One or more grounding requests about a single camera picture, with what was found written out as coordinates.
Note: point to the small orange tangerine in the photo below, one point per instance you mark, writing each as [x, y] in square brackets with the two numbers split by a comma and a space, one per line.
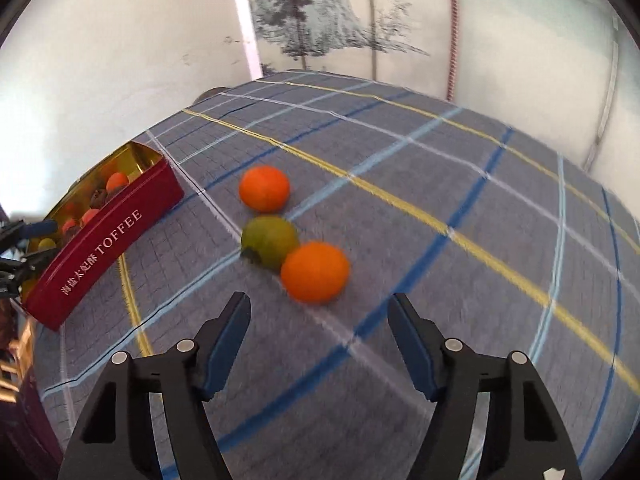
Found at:
[264, 188]

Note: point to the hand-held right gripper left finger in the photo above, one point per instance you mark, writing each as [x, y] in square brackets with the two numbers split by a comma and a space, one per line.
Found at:
[225, 350]

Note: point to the thin grey pole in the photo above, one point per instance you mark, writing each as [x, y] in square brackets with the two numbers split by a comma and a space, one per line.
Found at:
[606, 85]

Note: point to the grey plaid tablecloth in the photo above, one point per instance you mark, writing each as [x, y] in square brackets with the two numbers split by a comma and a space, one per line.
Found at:
[400, 260]

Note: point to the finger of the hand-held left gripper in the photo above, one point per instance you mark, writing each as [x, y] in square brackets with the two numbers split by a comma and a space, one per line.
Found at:
[37, 228]
[30, 261]

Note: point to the ink landscape painted screen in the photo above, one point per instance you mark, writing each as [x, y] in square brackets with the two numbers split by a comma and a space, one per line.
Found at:
[325, 10]

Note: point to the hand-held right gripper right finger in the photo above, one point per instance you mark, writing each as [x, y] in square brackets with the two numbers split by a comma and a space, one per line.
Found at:
[412, 350]

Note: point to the large orange tangerine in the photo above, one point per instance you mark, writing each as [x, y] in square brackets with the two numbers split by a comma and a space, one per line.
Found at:
[315, 272]

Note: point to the red rectangular tin box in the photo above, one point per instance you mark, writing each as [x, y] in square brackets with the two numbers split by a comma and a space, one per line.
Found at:
[100, 255]

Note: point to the small red fruit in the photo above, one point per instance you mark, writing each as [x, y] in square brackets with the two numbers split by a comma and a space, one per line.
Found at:
[70, 225]
[90, 216]

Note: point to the brown dried fruit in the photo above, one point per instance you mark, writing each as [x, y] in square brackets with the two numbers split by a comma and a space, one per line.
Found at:
[98, 196]

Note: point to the smooth green fruit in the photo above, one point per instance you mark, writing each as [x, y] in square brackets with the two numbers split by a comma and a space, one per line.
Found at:
[267, 242]

